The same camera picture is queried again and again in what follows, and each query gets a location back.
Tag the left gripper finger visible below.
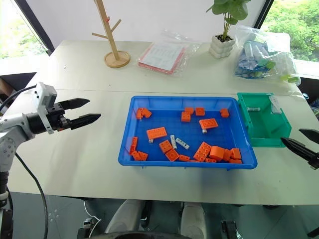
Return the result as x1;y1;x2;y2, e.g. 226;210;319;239
70;113;102;131
59;98;91;111

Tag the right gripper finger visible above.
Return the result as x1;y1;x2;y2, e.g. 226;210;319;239
281;137;319;171
299;128;319;144

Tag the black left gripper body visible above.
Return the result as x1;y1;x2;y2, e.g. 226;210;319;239
47;102;73;132

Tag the green plastic bin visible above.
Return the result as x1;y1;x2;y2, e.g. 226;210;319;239
236;92;293;148

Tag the dark furniture piece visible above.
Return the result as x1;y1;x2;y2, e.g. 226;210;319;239
297;77;319;107

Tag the white label card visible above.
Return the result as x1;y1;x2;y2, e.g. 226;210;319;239
270;97;282;115

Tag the wooden branch stand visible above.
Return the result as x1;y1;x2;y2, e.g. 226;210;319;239
91;0;131;69

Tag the orange flat long block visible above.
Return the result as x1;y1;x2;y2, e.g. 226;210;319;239
198;118;219;130
146;126;168;140

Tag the clear bag with blue items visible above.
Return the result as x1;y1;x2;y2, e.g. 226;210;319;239
233;24;302;86

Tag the orange studded plastic building brick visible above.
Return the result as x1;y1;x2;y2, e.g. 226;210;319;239
193;141;213;161

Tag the clear bag with papers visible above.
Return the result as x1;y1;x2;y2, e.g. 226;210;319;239
137;29;203;77

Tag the white rounded leg cover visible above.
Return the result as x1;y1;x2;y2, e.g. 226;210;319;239
180;201;208;239
104;199;151;235

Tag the blue plastic tray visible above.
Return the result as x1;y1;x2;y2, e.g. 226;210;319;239
117;95;258;170

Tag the potted plant white pot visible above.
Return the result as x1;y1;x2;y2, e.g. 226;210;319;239
205;0;252;60

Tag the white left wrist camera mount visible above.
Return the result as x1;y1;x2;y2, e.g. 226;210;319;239
34;81;58;135

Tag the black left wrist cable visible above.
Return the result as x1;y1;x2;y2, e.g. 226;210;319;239
0;85;37;113

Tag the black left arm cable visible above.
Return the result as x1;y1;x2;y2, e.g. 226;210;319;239
14;152;49;239

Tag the dark window frame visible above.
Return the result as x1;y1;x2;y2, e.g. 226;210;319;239
252;0;275;30
14;0;56;56

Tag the white thin cable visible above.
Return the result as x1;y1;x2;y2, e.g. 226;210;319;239
83;199;102;239

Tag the black caster bracket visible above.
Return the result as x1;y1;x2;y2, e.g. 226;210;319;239
220;220;240;239

